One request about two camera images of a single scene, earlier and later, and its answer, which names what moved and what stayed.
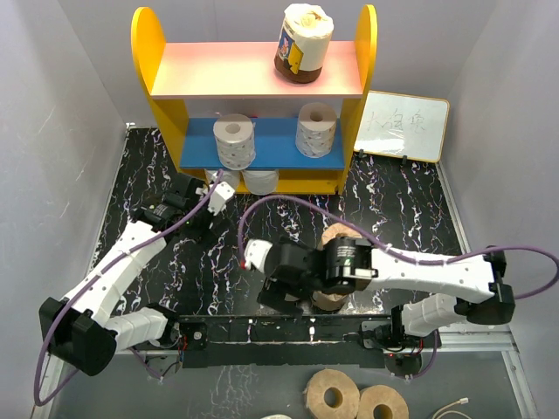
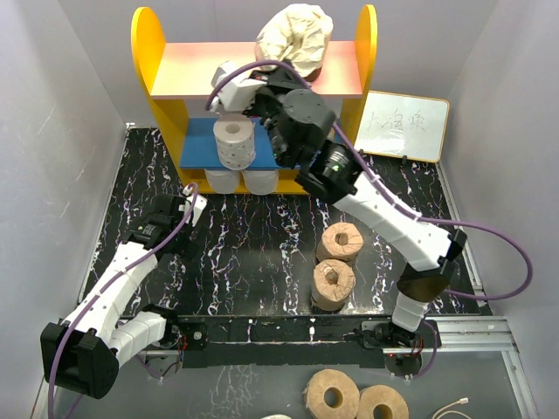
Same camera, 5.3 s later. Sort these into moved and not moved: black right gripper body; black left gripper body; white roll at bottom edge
Moved: black left gripper body; black right gripper body
Not moved: white roll at bottom edge
